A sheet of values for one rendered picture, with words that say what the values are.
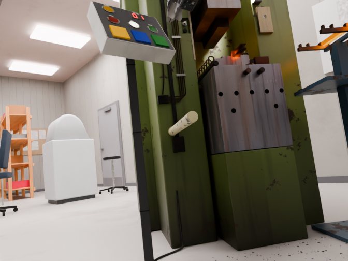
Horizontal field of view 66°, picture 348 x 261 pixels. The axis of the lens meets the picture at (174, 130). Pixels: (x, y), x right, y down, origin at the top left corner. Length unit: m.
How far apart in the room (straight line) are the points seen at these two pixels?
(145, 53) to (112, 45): 0.16
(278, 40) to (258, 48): 0.16
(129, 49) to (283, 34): 1.09
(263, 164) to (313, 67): 2.60
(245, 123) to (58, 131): 3.78
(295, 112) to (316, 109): 2.00
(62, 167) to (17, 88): 5.85
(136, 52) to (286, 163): 0.92
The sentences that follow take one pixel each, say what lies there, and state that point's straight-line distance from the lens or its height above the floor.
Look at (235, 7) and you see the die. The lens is 1.70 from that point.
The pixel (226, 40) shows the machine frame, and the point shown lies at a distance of 2.16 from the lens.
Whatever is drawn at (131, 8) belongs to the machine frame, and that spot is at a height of 1.63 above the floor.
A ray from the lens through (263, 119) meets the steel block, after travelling 1.46.
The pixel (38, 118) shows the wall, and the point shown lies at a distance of 10.10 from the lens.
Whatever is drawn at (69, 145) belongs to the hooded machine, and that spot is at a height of 0.91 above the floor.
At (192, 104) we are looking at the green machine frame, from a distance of 1.55.
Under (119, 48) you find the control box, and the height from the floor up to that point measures 0.94.
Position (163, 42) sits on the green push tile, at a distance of 1.30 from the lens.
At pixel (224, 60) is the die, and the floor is 0.96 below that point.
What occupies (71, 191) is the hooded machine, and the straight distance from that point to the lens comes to 4.75.
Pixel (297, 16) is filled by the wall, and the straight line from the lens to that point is 4.16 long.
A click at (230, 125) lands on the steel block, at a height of 0.60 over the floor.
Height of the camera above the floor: 0.45
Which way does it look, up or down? 7 degrees up
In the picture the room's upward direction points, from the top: 6 degrees counter-clockwise
